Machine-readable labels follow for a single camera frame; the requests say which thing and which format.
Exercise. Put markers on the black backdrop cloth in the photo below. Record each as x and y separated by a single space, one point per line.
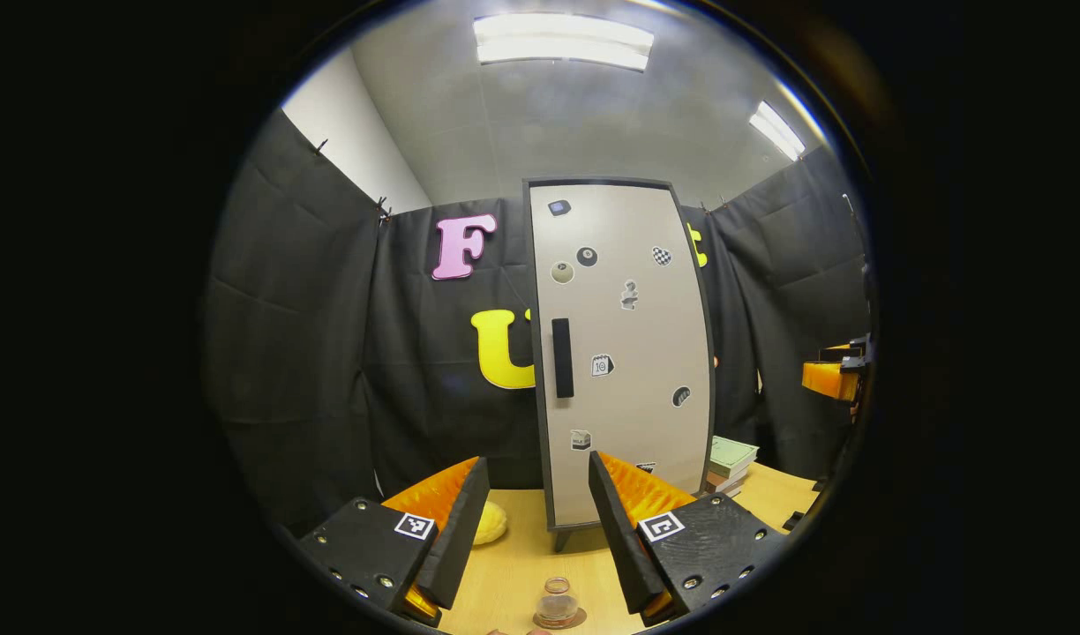
311 353

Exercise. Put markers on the green cover book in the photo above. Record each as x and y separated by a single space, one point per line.
732 454

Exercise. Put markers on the dark grey cabinet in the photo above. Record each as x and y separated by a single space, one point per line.
561 536

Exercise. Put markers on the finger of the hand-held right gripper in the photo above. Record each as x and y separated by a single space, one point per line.
827 379
849 353

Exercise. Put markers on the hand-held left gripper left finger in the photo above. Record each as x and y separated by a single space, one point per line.
461 529

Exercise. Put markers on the brown cover book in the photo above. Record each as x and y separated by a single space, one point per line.
725 479

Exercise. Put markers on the ceiling light panel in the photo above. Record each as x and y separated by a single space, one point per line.
776 130
562 40

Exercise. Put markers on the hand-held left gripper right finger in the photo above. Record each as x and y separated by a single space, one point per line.
624 538

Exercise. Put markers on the clear plastic bottle red label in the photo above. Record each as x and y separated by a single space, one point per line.
558 604

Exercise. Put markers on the grey cabinet door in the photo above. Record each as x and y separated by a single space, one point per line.
637 397

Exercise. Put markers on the brown round coaster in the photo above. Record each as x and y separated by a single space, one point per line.
540 623

